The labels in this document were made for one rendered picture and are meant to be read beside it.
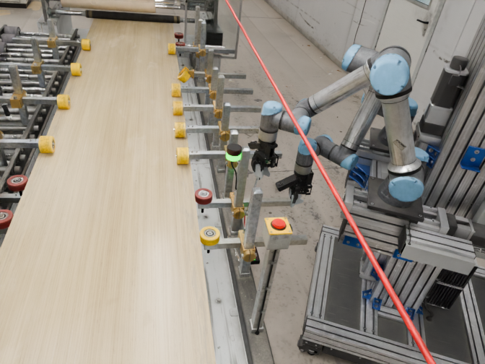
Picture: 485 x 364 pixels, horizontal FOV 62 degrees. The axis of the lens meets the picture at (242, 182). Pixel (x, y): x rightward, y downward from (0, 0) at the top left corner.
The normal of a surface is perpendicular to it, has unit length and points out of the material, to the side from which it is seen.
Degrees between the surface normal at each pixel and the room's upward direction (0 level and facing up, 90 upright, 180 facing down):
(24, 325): 0
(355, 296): 0
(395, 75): 83
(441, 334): 0
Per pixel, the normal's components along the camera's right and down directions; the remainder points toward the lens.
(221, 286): 0.11, -0.80
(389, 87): -0.43, 0.36
